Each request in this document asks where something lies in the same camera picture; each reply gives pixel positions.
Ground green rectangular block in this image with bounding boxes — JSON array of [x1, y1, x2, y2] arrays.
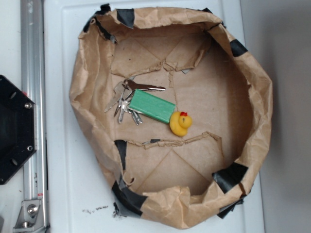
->
[[129, 90, 175, 124]]

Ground aluminium extrusion rail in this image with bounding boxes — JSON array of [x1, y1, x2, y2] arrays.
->
[[20, 0, 50, 233]]

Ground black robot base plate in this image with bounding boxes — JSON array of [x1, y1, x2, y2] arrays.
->
[[0, 75, 36, 185]]

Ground yellow rubber duck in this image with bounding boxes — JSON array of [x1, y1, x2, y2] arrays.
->
[[169, 112, 192, 136]]

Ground metal corner bracket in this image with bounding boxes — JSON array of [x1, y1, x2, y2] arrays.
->
[[13, 200, 44, 233]]

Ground brown paper bag bin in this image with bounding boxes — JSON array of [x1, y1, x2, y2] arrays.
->
[[69, 4, 273, 229]]

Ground silver key bunch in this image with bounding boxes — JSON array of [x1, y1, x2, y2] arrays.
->
[[104, 79, 166, 112]]

